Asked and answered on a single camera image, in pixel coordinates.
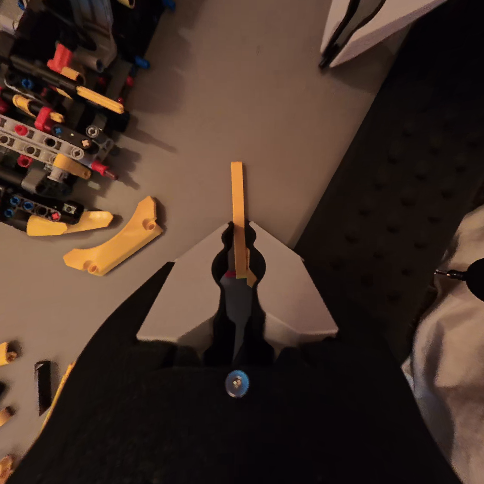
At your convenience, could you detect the partly built yellow toy car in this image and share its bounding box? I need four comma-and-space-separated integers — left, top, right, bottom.
0, 0, 176, 237

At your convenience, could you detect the black perforated foam pad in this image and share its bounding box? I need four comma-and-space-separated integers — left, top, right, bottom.
293, 0, 484, 364

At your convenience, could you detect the small yellow curved panel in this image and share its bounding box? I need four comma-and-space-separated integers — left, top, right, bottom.
245, 248, 258, 288

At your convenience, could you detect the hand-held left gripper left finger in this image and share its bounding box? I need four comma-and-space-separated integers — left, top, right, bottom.
137, 222, 232, 364

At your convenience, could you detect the long yellow holed beam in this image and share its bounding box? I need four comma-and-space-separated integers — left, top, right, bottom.
231, 161, 250, 279

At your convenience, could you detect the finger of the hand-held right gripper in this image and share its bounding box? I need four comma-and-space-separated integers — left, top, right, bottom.
319, 0, 360, 69
328, 0, 449, 69

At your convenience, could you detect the yellow wheel arch panel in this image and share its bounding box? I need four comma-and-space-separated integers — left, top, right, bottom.
63, 196, 164, 277

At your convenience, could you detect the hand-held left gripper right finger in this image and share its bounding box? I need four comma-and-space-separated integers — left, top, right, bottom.
248, 220, 339, 363

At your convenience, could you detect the grey desk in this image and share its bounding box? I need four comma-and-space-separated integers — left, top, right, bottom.
0, 0, 413, 466

